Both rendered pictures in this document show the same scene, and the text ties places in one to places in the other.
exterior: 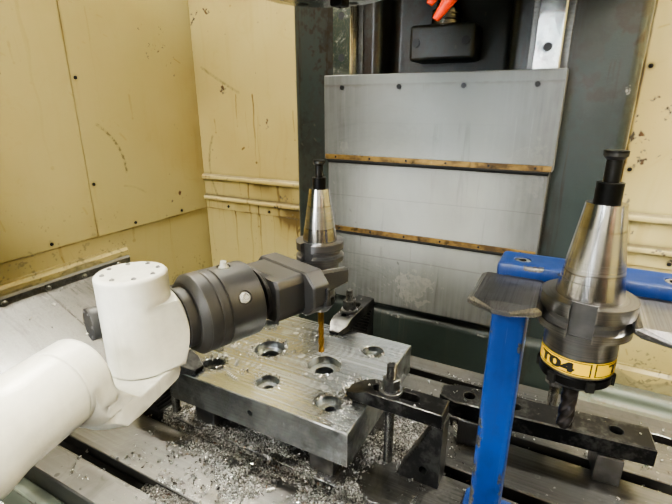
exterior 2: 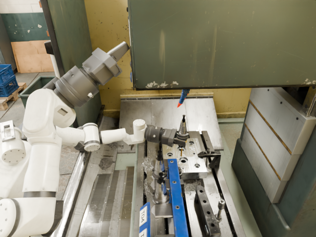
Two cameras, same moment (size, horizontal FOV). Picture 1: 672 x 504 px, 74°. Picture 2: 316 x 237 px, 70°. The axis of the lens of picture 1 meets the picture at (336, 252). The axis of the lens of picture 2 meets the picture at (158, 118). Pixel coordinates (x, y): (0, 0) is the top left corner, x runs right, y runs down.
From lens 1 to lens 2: 0.90 m
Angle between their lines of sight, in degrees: 56
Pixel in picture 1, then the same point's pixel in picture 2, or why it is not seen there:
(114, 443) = (149, 146)
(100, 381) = (124, 137)
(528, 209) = (283, 162)
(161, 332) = (138, 134)
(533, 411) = (205, 205)
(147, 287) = (137, 126)
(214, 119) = not seen: hidden behind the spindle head
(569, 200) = (302, 170)
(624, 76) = not seen: outside the picture
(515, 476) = (192, 213)
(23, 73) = not seen: hidden behind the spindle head
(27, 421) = (112, 137)
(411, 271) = (256, 155)
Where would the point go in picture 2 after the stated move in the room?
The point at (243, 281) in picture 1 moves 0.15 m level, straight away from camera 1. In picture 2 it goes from (155, 132) to (175, 122)
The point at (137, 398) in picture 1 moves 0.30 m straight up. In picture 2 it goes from (130, 141) to (126, 91)
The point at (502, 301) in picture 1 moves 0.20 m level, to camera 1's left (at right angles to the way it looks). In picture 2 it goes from (153, 162) to (133, 137)
